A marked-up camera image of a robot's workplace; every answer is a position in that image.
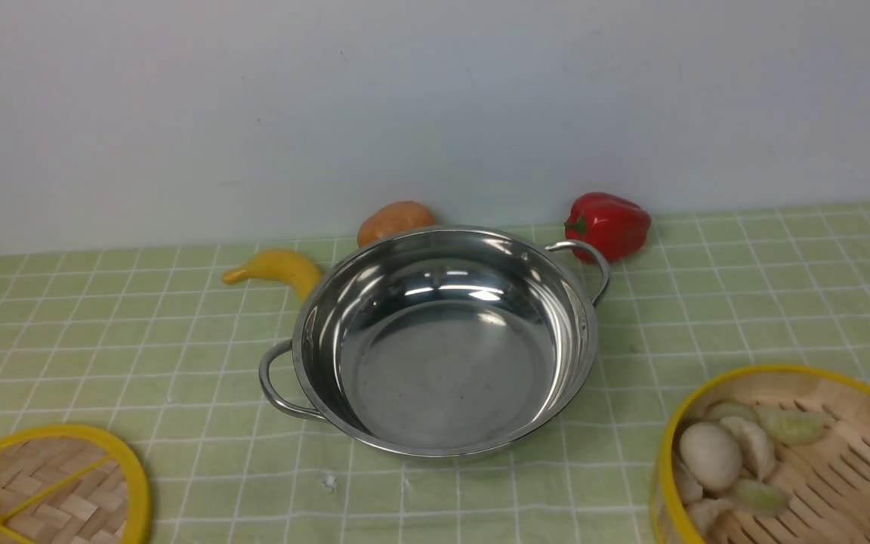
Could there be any woven bamboo steamer lid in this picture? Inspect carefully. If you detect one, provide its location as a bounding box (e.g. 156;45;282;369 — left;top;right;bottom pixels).
0;424;154;543

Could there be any bamboo steamer basket yellow rim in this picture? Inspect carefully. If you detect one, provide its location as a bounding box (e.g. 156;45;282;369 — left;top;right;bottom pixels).
649;365;870;543

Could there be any orange bread roll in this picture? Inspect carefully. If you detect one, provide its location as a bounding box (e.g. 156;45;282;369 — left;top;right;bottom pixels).
356;201;438;247

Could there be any yellow banana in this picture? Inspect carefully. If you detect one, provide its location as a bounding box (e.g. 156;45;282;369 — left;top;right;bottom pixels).
221;249;323;302

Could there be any red bell pepper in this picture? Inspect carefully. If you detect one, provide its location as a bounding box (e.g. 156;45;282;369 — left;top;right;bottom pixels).
563;193;653;263

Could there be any green checkered tablecloth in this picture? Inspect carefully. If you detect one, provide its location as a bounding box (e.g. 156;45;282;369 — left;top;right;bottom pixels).
0;203;870;543

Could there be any white round bun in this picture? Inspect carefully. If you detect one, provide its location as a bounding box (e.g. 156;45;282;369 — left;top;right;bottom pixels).
679;422;743;493

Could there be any white dumpling bottom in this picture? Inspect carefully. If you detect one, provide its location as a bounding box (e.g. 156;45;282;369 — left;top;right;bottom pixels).
684;498;736;539

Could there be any white dumpling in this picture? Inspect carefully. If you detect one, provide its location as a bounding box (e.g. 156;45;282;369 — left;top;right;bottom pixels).
718;416;776;481
684;498;736;539

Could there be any green dumpling upper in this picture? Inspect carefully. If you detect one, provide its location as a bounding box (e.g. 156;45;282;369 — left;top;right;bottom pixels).
754;406;831;447

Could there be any green dumpling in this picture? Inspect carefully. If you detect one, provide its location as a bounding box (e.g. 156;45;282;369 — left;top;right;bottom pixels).
754;406;831;447
725;478;791;518

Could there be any green dumpling lower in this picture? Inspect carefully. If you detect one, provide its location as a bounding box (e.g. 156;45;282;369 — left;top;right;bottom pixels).
725;478;791;518

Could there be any stainless steel two-handled pot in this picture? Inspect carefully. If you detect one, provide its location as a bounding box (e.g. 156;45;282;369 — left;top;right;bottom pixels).
258;226;611;459

